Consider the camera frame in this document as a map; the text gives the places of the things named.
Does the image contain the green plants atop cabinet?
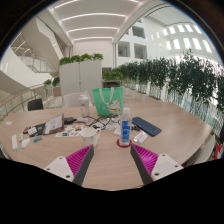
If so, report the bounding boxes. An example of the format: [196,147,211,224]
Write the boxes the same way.
[58,52,104,66]

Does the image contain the ceiling light strips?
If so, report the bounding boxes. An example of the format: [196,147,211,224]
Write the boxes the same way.
[53,0,141,43]

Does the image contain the clear shaker bottle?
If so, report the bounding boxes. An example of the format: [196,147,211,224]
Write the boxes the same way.
[79,92,91,118]

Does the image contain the black cable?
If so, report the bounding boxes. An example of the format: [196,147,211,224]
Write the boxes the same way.
[84,114,121,132]

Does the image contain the black power bank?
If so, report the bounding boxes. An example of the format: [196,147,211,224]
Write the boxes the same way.
[63,116,78,125]

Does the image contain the clear blue-labelled water bottle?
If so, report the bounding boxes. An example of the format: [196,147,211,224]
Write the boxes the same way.
[119,107,133,147]

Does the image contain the flat round red coaster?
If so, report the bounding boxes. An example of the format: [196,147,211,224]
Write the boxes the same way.
[116,138,133,149]

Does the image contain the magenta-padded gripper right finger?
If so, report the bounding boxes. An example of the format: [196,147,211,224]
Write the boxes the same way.
[130,144,184,186]

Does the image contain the black chair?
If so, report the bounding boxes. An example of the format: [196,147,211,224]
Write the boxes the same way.
[27,98,45,112]

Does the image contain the row of green plants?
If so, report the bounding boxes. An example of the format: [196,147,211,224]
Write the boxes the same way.
[114,53,224,131]

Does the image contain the colourful sticker sheet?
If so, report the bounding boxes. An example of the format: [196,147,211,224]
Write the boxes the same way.
[54,124,84,138]

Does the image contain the white computer mouse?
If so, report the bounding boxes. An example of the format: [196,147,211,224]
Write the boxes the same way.
[20,138,31,150]

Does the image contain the black notebook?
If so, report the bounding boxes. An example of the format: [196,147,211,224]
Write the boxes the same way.
[33,122,48,136]

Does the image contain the white chair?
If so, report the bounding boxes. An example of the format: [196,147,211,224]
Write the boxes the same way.
[62,92,91,108]
[186,134,217,166]

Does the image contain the green tote bag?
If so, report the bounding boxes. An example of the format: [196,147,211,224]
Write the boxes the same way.
[92,86,125,117]

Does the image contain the red chair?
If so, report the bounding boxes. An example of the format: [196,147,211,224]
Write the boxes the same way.
[214,143,224,160]

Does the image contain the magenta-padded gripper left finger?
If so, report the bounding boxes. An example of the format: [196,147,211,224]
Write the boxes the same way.
[43,144,95,187]

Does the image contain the white printed booklet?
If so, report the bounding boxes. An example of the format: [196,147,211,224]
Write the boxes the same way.
[43,113,65,135]

